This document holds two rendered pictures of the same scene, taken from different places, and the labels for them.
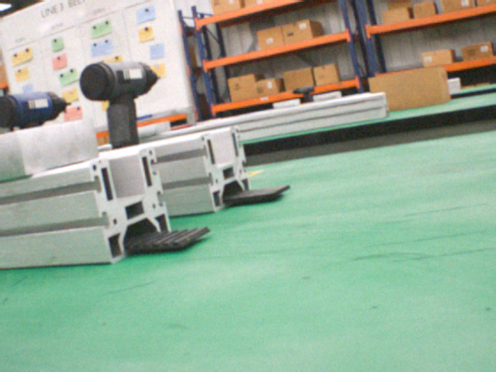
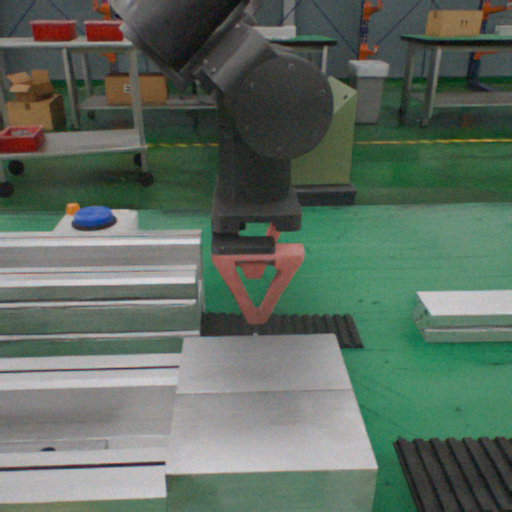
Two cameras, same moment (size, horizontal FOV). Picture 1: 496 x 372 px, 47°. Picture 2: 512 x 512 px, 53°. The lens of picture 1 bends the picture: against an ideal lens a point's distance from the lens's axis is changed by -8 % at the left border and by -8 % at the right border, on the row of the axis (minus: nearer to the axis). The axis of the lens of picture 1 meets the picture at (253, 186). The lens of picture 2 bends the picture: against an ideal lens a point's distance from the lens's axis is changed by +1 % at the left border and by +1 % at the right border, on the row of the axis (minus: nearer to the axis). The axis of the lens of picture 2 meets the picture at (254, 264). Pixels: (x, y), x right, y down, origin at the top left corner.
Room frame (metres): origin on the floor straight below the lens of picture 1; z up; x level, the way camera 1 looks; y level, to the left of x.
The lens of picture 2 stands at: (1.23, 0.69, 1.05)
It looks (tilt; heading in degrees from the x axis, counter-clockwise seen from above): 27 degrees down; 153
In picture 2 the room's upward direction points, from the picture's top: straight up
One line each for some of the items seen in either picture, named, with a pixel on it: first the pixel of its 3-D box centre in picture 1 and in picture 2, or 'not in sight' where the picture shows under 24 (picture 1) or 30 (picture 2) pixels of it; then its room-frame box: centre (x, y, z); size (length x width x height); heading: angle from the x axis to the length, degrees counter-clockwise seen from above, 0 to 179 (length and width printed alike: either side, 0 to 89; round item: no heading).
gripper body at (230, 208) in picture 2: not in sight; (255, 169); (0.88, 0.87, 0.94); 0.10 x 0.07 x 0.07; 155
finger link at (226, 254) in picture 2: not in sight; (256, 265); (0.91, 0.86, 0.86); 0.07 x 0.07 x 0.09; 65
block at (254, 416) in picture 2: not in sight; (262, 442); (1.04, 0.79, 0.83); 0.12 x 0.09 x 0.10; 155
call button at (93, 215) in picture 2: not in sight; (94, 219); (0.70, 0.78, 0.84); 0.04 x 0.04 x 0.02
